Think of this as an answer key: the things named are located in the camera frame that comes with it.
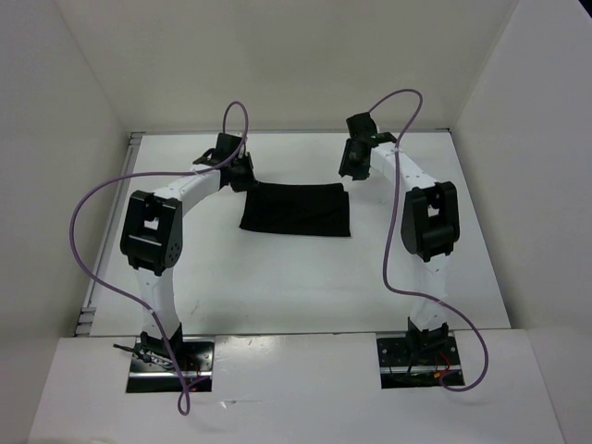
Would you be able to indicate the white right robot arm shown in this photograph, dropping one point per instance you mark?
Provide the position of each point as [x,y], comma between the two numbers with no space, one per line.
[426,212]

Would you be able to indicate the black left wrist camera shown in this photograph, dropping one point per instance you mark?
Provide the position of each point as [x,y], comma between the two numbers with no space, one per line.
[227,148]

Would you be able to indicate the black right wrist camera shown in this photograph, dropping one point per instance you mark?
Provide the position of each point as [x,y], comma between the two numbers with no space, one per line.
[362,128]

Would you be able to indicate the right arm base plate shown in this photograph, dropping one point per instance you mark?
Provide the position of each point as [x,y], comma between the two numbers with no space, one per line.
[399,368]

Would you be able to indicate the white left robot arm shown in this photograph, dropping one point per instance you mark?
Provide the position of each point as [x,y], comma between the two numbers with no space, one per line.
[152,241]

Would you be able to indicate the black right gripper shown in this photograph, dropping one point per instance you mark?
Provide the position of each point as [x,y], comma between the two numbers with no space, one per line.
[358,174]

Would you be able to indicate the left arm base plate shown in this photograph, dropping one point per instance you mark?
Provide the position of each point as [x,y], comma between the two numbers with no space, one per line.
[152,373]

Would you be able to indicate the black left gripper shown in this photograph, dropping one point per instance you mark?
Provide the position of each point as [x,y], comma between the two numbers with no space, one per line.
[251,180]

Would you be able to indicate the black skirt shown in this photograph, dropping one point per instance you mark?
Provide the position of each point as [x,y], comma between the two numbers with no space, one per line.
[321,210]

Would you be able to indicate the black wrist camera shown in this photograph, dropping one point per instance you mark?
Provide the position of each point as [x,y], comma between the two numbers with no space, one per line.
[227,148]
[362,128]

